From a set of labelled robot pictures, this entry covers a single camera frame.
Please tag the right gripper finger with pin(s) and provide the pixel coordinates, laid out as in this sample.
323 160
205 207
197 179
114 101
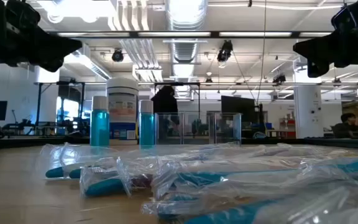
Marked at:
343 28
315 63

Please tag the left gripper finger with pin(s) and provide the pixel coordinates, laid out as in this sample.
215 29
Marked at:
53 60
30 18

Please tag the blue mouthwash bottle white cap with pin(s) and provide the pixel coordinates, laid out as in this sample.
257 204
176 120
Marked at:
147 124
99 124

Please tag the white building column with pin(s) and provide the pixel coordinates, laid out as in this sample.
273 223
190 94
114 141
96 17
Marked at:
308 109

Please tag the red shelf unit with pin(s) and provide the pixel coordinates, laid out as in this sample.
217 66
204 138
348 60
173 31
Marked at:
287 127

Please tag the person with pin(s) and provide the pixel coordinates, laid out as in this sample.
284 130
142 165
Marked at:
165 101
348 127

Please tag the white wipes canister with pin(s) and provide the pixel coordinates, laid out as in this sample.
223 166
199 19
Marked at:
122 109

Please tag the black beam with light strips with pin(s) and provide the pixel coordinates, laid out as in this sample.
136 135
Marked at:
216 34

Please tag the clear acrylic organizer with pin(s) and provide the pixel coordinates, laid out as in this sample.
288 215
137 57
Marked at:
197 130

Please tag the white rectangular ceiling duct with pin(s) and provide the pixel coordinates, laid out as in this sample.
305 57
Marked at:
85 62

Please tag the black hanging camera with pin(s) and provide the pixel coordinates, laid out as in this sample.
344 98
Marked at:
117 56
279 78
225 51

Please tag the black workstation frame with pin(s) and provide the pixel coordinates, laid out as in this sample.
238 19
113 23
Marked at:
38 105

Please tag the black aluminium table frame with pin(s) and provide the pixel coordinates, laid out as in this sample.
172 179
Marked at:
26 141

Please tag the silver round ceiling duct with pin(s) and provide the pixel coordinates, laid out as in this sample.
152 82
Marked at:
185 18

